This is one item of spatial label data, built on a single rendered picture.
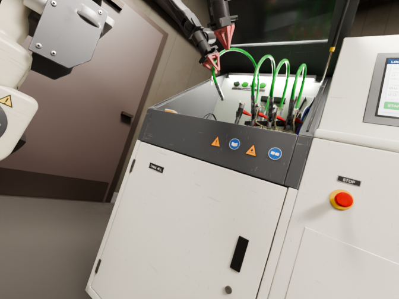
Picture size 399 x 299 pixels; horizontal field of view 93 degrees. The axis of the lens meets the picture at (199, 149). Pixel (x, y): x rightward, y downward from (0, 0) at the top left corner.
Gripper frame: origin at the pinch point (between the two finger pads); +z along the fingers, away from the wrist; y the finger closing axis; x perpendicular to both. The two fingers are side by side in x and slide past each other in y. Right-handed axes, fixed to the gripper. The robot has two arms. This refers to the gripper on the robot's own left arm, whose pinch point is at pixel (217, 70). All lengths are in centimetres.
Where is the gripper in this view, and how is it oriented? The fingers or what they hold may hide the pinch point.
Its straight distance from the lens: 100.4
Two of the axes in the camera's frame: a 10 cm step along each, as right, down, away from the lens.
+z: 5.1, 8.6, 0.4
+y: -3.7, 1.8, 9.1
